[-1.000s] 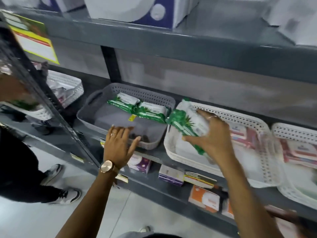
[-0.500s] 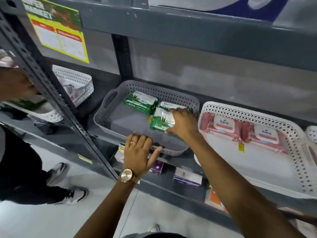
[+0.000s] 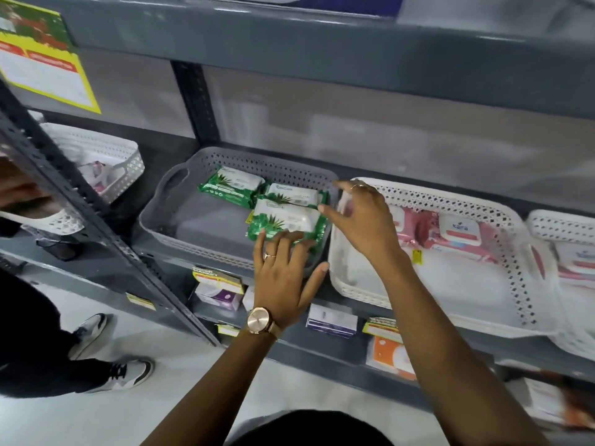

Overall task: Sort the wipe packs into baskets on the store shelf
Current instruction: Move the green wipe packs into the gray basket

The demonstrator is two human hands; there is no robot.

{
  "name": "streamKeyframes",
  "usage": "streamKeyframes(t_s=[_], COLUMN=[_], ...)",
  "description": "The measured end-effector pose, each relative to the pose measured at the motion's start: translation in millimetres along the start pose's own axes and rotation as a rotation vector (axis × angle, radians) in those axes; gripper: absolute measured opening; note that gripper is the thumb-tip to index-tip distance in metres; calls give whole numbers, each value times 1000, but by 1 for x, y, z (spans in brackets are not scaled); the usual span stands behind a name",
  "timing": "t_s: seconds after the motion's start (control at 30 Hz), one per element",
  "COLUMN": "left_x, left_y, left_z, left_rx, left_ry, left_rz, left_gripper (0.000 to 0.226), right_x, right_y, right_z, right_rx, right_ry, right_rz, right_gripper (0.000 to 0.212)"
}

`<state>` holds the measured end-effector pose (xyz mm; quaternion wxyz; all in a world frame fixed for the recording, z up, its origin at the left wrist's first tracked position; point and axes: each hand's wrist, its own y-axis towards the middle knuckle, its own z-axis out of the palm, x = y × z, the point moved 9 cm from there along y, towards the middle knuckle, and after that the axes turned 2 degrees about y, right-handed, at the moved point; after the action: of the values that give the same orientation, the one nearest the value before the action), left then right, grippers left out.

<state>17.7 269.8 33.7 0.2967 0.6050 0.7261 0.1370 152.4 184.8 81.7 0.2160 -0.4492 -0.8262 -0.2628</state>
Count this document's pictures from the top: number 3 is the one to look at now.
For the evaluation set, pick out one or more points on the pink wipes packet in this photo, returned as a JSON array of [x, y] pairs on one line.
[[406, 225], [458, 236], [576, 260]]

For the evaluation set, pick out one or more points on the person's black top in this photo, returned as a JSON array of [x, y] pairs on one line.
[[311, 431]]

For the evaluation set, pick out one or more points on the grey metal shelving rack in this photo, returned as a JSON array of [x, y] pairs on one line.
[[325, 46]]

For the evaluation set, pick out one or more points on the person's left hand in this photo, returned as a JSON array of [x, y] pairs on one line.
[[279, 287]]

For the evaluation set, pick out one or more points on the person's right hand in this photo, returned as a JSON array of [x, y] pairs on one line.
[[372, 227]]

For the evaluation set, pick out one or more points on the yellow green paper sign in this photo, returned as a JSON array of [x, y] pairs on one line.
[[42, 64]]

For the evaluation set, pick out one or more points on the person's right thumb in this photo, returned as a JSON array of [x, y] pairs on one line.
[[335, 217]]

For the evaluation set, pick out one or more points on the small yellow tag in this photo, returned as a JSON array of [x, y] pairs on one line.
[[417, 257]]

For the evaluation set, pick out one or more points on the person's left forearm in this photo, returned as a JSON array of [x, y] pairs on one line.
[[218, 390]]

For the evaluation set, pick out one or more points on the white plastic basket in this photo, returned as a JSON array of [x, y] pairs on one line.
[[455, 287], [118, 153], [571, 315]]

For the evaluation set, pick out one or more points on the person's left thumb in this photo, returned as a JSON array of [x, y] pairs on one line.
[[315, 284]]

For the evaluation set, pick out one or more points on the person's left middle finger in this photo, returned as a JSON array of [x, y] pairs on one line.
[[289, 243]]

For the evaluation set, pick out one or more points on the white purple box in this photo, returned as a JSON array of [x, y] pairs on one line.
[[217, 296], [331, 321]]

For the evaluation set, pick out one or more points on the person's right forearm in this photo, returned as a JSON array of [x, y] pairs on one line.
[[455, 357]]

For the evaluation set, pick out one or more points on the grey plastic basket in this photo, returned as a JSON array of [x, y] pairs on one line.
[[204, 227]]

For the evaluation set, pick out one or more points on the person's left little finger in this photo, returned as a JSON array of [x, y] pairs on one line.
[[259, 250]]

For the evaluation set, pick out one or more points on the rose gold wrist watch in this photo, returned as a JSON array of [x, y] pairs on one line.
[[259, 319]]

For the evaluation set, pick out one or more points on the green wipes packet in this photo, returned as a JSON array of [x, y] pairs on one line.
[[288, 218], [293, 195], [232, 183]]

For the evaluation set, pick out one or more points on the blue packet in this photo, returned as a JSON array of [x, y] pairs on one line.
[[353, 3]]

